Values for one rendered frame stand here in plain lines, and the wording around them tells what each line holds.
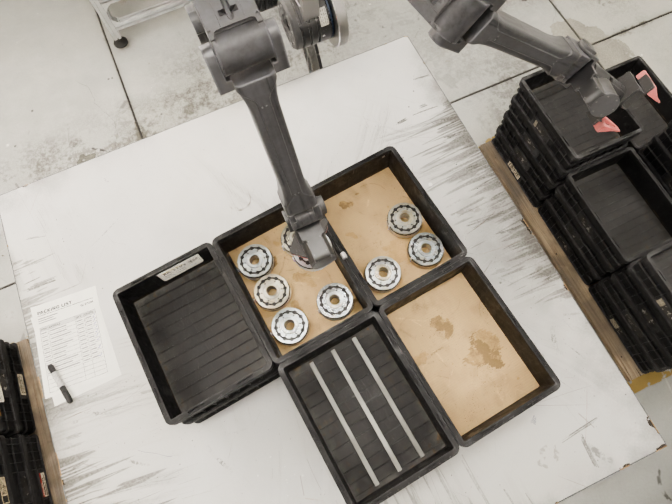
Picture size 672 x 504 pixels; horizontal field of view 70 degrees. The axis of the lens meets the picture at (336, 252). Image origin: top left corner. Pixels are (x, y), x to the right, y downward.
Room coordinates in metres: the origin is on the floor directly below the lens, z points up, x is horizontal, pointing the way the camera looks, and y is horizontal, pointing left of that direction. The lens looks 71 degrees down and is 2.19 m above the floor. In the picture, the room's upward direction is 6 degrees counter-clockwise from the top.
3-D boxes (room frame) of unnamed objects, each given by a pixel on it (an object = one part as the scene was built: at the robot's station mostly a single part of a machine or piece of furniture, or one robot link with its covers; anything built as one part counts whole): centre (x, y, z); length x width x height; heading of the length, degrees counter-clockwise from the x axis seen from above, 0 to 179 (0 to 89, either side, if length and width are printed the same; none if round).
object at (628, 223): (0.66, -1.12, 0.31); 0.40 x 0.30 x 0.34; 18
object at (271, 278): (0.36, 0.19, 0.86); 0.10 x 0.10 x 0.01
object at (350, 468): (0.02, -0.03, 0.87); 0.40 x 0.30 x 0.11; 24
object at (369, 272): (0.38, -0.13, 0.86); 0.10 x 0.10 x 0.01
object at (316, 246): (0.37, 0.04, 1.24); 0.11 x 0.09 x 0.12; 18
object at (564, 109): (1.04, -0.99, 0.37); 0.40 x 0.30 x 0.45; 18
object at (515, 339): (0.15, -0.31, 0.87); 0.40 x 0.30 x 0.11; 24
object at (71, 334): (0.31, 0.85, 0.70); 0.33 x 0.23 x 0.01; 18
